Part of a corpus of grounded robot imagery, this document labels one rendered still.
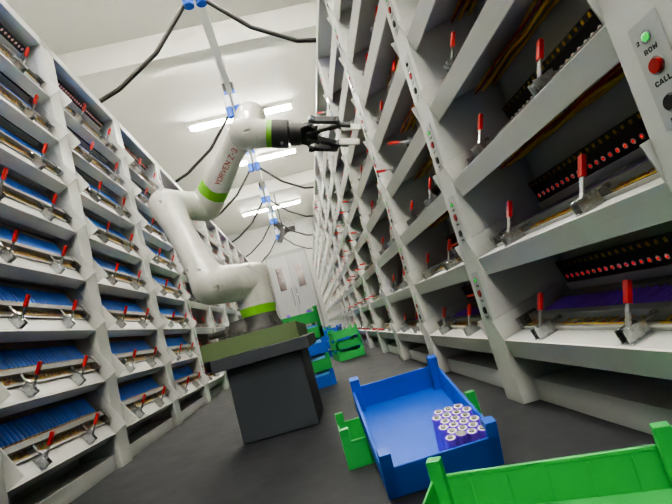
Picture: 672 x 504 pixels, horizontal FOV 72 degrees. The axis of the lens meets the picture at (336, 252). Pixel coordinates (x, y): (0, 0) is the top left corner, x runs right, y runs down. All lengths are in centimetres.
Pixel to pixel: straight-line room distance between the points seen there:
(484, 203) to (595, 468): 69
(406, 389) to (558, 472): 47
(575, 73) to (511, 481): 55
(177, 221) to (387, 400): 100
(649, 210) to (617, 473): 33
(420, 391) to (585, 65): 72
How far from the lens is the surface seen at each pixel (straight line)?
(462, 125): 126
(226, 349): 157
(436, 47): 134
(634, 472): 73
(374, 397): 109
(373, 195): 262
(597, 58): 72
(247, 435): 160
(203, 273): 156
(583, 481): 72
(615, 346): 82
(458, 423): 87
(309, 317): 236
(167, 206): 178
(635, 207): 70
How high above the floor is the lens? 30
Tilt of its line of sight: 8 degrees up
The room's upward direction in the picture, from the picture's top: 15 degrees counter-clockwise
